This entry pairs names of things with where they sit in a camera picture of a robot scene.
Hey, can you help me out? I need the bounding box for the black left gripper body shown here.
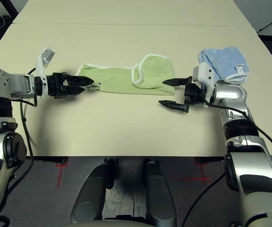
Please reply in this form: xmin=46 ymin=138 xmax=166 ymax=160
xmin=41 ymin=72 xmax=71 ymax=99

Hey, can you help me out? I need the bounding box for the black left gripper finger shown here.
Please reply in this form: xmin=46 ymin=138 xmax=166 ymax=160
xmin=67 ymin=75 xmax=95 ymax=87
xmin=68 ymin=86 xmax=86 ymax=96

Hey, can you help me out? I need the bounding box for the folded light blue towel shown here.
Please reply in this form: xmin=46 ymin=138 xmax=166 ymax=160
xmin=198 ymin=46 xmax=250 ymax=84

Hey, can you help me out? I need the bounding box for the black shoulder cable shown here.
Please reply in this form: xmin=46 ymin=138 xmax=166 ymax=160
xmin=0 ymin=101 xmax=34 ymax=216
xmin=182 ymin=175 xmax=227 ymax=227

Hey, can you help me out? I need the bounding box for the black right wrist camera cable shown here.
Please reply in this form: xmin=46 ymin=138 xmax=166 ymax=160
xmin=203 ymin=98 xmax=272 ymax=156

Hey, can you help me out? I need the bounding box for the black right shoulder cable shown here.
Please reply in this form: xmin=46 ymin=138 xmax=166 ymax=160
xmin=182 ymin=175 xmax=227 ymax=227

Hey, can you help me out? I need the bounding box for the black left wrist camera cable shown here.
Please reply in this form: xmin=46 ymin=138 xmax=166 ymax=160
xmin=20 ymin=67 xmax=39 ymax=107

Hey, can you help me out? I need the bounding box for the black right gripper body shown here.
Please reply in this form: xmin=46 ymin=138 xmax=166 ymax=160
xmin=184 ymin=76 xmax=207 ymax=114

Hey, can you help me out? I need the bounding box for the green towel with white trim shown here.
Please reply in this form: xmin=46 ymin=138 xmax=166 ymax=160
xmin=76 ymin=53 xmax=176 ymax=96

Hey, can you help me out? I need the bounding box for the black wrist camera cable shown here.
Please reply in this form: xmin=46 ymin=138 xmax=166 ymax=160
xmin=203 ymin=98 xmax=272 ymax=156
xmin=20 ymin=67 xmax=39 ymax=107

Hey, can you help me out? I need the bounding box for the side table with black frame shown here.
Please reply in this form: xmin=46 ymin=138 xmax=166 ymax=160
xmin=5 ymin=0 xmax=19 ymax=17

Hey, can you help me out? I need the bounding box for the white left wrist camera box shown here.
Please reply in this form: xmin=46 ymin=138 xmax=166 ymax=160
xmin=35 ymin=46 xmax=56 ymax=98

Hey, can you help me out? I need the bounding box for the grey right robot leg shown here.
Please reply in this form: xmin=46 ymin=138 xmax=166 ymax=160
xmin=143 ymin=159 xmax=177 ymax=227

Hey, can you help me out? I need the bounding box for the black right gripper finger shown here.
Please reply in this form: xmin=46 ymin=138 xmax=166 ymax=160
xmin=162 ymin=78 xmax=188 ymax=87
xmin=158 ymin=100 xmax=186 ymax=113

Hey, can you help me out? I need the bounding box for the black left shoulder cable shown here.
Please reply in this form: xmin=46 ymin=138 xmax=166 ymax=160
xmin=0 ymin=101 xmax=34 ymax=216

